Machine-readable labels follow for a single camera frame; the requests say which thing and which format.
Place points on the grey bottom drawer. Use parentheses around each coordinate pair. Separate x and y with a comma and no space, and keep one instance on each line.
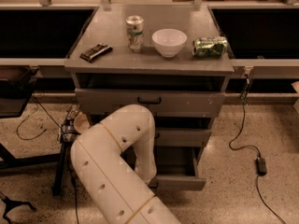
(177,168)

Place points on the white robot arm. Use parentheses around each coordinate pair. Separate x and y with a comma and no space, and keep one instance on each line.
(114,161)

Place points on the grey top drawer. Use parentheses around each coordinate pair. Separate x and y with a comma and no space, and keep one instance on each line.
(160,103)

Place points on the grey drawer cabinet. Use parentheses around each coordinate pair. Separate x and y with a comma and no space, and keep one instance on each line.
(148,70)

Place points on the white bowl on floor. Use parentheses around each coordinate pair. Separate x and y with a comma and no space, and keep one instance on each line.
(81,123)

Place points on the green soda can lying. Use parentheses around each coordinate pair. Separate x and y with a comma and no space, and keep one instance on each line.
(206,47)

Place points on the upright white soda can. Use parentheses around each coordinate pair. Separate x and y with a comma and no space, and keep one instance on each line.
(135,27)

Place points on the crumpled chip bag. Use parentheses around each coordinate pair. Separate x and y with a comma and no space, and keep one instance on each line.
(67,131)

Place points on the black stand with tray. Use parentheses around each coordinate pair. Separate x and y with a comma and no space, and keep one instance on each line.
(16,88)

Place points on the black tripod leg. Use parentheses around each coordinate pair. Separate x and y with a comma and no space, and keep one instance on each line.
(11,204)

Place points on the black power adapter with cable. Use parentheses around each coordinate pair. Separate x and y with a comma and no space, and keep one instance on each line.
(260,161)

